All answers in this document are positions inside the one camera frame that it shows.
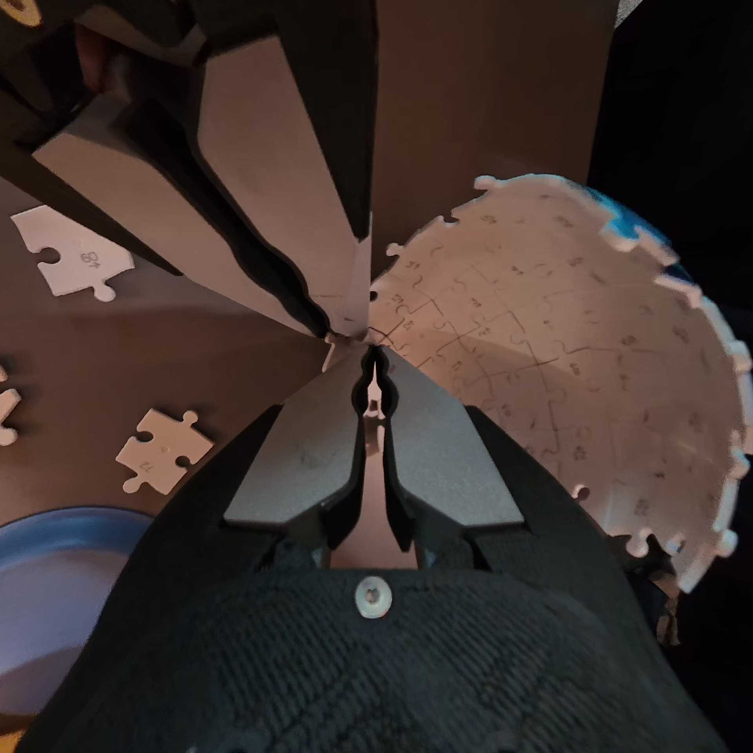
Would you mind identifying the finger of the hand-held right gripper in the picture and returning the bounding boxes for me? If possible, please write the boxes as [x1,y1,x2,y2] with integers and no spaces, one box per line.
[31,115,331,343]
[196,34,374,339]

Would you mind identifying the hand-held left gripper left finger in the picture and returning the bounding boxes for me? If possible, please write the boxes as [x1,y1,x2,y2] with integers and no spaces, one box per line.
[224,346,374,551]

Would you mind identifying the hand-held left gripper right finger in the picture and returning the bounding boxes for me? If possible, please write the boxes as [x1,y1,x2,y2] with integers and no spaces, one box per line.
[376,346,524,554]

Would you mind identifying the white puzzle piece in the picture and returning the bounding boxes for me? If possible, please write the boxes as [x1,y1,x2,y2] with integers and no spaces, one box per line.
[115,409,215,495]
[0,365,22,447]
[322,331,388,455]
[11,204,136,302]

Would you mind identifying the blue and white puzzle ball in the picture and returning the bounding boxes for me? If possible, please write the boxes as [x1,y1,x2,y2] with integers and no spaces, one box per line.
[367,173,753,595]

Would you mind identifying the blue round plastic stand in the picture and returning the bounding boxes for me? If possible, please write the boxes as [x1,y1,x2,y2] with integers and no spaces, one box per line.
[0,505,156,727]

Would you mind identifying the person's torso in dark clothing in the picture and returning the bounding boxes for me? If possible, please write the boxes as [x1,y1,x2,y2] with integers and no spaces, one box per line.
[588,0,753,753]

